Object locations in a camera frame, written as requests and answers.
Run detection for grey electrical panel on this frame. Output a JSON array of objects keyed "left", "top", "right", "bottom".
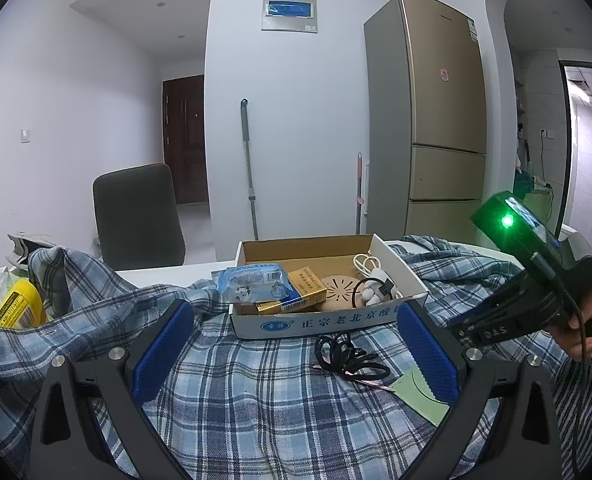
[{"left": 261, "top": 0, "right": 317, "bottom": 34}]

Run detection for white coiled usb cable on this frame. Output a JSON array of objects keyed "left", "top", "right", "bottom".
[{"left": 351, "top": 252, "right": 389, "bottom": 281}]

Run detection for round beige perforated disc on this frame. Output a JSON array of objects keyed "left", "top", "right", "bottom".
[{"left": 315, "top": 275, "right": 365, "bottom": 312}]

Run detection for person's right hand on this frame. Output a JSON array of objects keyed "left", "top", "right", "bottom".
[{"left": 546, "top": 291, "right": 592, "bottom": 362}]

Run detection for white pink earphones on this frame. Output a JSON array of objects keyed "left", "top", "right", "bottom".
[{"left": 351, "top": 276, "right": 398, "bottom": 308}]

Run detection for blue wet wipes pack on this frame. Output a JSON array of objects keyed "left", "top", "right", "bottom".
[{"left": 215, "top": 263, "right": 291, "bottom": 304}]

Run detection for yellow spray can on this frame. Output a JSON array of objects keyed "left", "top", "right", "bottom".
[{"left": 0, "top": 280, "right": 47, "bottom": 330}]

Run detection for cardboard box tray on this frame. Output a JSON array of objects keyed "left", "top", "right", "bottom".
[{"left": 230, "top": 234, "right": 428, "bottom": 340}]

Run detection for dark brown door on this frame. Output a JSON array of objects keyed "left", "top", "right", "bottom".
[{"left": 162, "top": 75, "right": 208, "bottom": 205}]

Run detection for black coiled cable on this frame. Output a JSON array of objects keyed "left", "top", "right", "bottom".
[{"left": 313, "top": 334, "right": 393, "bottom": 387}]

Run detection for gold blue cigarette pack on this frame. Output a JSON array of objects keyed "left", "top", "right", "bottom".
[{"left": 256, "top": 266, "right": 326, "bottom": 315}]

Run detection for black office chair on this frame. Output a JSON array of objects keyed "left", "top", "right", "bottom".
[{"left": 92, "top": 164, "right": 185, "bottom": 271}]

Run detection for green paper card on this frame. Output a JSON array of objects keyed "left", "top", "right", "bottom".
[{"left": 390, "top": 366, "right": 449, "bottom": 427}]

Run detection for green handled mop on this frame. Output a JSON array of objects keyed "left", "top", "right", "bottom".
[{"left": 239, "top": 99, "right": 259, "bottom": 240}]

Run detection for red handled broom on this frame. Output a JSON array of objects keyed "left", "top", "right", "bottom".
[{"left": 355, "top": 152, "right": 364, "bottom": 235}]

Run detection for grey folded bag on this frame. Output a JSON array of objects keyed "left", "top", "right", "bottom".
[{"left": 5, "top": 232, "right": 56, "bottom": 271}]

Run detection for gold grey refrigerator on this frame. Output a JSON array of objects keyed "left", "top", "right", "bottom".
[{"left": 364, "top": 0, "right": 487, "bottom": 243}]

